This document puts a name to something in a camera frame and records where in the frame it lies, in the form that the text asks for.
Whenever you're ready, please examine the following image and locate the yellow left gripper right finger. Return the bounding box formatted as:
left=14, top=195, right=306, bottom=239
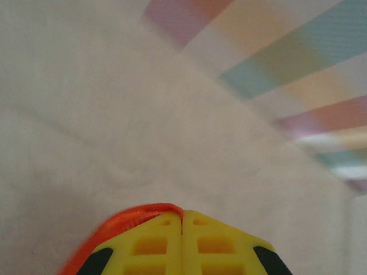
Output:
left=182, top=210, right=291, bottom=275

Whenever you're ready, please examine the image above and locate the orange t-shirt with print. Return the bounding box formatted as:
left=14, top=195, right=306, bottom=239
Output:
left=57, top=202, right=184, bottom=275

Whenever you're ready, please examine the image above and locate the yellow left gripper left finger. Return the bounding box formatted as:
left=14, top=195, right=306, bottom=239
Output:
left=76, top=210, right=184, bottom=275

